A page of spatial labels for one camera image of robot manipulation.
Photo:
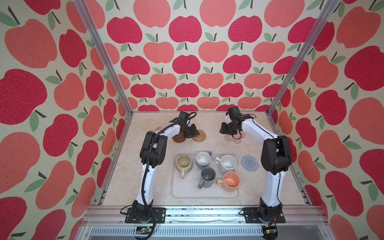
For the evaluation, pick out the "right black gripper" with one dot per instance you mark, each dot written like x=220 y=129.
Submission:
x=222 y=129

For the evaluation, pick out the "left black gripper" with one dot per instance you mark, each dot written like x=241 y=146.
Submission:
x=193 y=132

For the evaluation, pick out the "brown wooden round coaster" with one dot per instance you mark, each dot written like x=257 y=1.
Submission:
x=179 y=138

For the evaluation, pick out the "tan rattan round coaster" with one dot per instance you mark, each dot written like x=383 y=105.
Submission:
x=200 y=137

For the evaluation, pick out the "grey woven round coaster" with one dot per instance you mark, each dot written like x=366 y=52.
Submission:
x=249 y=163

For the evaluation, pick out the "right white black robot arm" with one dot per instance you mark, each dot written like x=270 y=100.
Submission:
x=276 y=158

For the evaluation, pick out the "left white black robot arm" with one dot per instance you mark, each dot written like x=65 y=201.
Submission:
x=152 y=155

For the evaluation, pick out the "lavender ceramic mug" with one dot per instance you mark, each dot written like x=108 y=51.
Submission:
x=203 y=159

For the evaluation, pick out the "cream ceramic mug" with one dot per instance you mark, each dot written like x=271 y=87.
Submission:
x=184 y=164

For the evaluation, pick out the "white ceramic mug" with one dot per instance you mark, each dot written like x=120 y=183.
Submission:
x=227 y=163

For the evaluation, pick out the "dark grey ceramic mug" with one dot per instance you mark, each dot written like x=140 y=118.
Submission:
x=208 y=176

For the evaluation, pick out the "salmon pink ceramic mug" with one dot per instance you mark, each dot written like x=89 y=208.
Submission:
x=230 y=182

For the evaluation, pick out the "beige rectangular tray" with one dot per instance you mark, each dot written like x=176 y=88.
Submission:
x=187 y=188

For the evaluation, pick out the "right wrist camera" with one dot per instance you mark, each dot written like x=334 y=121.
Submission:
x=232 y=114

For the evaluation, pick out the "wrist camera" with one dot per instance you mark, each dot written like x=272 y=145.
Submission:
x=183 y=116
x=232 y=114

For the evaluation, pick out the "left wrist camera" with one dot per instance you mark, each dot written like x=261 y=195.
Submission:
x=183 y=116

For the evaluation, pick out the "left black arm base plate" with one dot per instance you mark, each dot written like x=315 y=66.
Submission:
x=159 y=214

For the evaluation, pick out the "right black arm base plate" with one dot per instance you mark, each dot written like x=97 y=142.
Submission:
x=263 y=215

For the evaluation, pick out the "front aluminium frame rail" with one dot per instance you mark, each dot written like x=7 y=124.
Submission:
x=206 y=223

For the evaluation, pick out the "right aluminium frame post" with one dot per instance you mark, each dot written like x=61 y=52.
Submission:
x=321 y=21

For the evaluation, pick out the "aluminium frame post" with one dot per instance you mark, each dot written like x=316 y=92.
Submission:
x=90 y=24
x=321 y=21

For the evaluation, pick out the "left aluminium frame post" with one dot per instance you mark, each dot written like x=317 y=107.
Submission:
x=90 y=24

